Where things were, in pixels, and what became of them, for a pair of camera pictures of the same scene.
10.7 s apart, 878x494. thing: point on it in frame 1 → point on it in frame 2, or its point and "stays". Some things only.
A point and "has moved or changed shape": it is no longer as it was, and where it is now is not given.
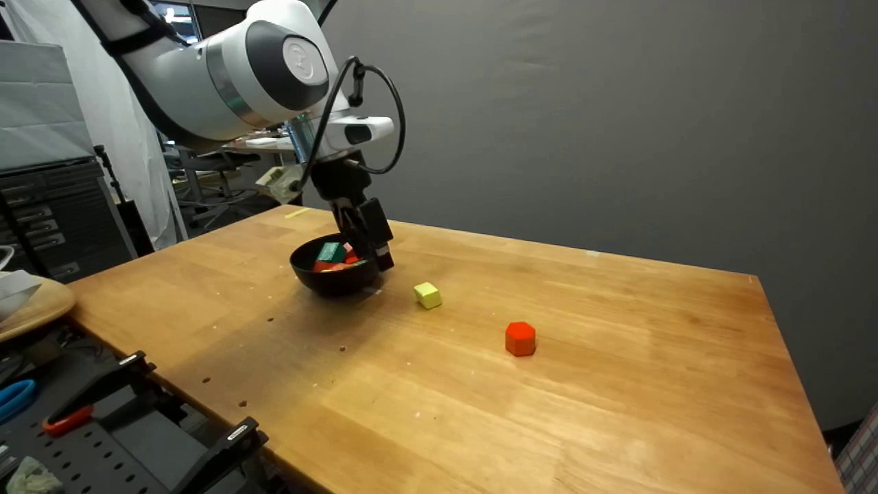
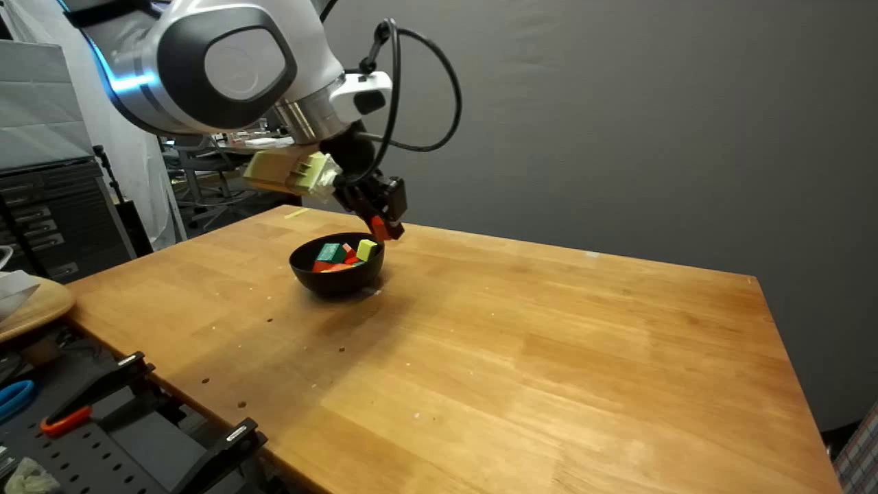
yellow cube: [426, 293] has moved or changed shape
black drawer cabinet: [60, 220] stays
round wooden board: [50, 299] stays
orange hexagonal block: [518, 338] has moved or changed shape
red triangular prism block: [340, 267] stays
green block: [333, 252] stays
